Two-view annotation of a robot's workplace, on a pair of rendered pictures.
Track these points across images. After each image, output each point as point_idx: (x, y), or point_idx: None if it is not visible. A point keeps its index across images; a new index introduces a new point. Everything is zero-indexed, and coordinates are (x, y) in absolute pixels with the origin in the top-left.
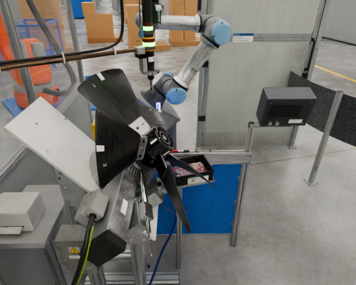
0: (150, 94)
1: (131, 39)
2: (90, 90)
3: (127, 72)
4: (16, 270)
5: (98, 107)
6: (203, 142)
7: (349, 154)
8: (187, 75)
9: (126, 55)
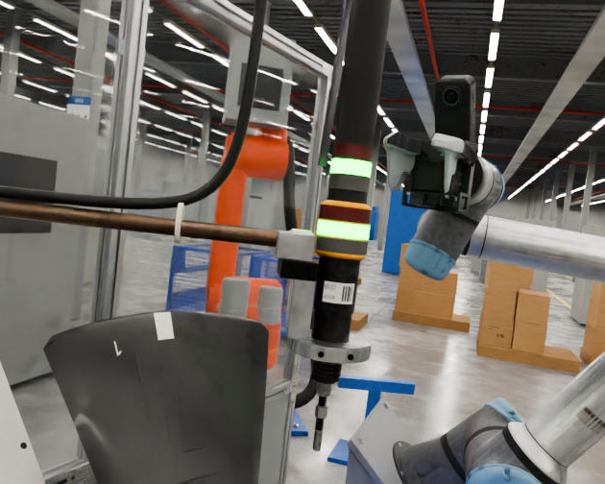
0: (422, 462)
1: (487, 328)
2: (91, 360)
3: (454, 397)
4: None
5: (84, 436)
6: None
7: None
8: (565, 431)
9: (464, 359)
